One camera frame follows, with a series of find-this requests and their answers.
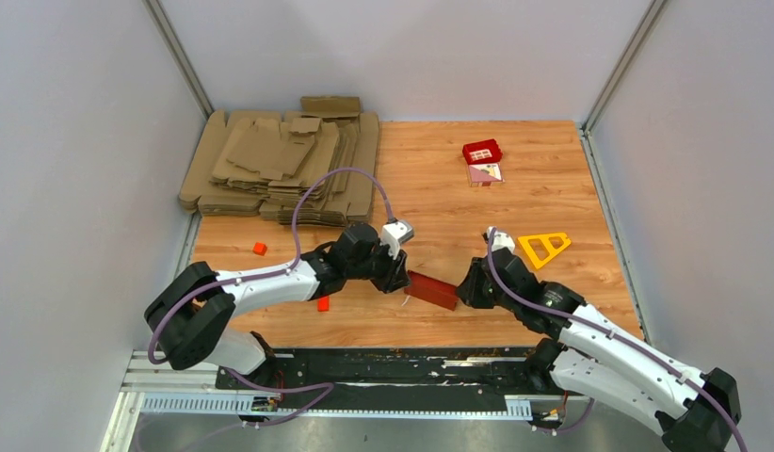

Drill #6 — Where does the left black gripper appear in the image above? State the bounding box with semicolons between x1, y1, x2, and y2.
347;239;413;296

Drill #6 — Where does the red paper box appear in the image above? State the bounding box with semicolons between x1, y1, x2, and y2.
404;270;460;311

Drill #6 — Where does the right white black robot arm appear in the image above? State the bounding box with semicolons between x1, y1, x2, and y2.
456;250;747;451

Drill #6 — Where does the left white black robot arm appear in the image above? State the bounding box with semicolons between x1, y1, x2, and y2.
143;220;414;389

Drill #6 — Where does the clear card box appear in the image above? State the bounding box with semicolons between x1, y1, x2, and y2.
467;163;505;187

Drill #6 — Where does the yellow triangular plastic piece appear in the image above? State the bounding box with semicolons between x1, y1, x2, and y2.
517;233;572;270

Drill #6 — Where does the small red block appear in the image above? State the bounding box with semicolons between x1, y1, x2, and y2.
316;297;330;312

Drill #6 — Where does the small orange cube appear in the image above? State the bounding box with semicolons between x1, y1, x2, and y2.
251;242;268;256

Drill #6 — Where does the red toy brick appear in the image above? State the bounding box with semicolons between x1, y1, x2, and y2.
462;138;503;165

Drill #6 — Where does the stack of flat cardboard boxes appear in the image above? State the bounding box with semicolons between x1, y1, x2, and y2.
178;96;380;227

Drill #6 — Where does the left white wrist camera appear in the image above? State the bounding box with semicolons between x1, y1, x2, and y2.
379;219;414;260

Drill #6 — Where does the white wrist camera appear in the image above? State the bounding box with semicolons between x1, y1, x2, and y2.
484;226;516;253
379;219;414;260

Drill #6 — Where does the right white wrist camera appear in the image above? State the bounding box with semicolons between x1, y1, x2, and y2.
484;226;516;253

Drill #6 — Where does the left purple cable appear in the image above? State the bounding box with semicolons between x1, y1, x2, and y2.
147;167;397;431

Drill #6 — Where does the purple cable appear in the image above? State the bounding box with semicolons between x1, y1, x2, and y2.
147;167;397;431
486;227;749;452

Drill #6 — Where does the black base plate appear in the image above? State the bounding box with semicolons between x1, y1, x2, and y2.
243;347;564;399

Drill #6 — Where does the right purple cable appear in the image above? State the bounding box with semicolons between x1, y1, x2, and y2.
486;227;749;452

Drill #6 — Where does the aluminium frame rail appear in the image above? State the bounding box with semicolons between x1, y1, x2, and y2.
100;348;706;452

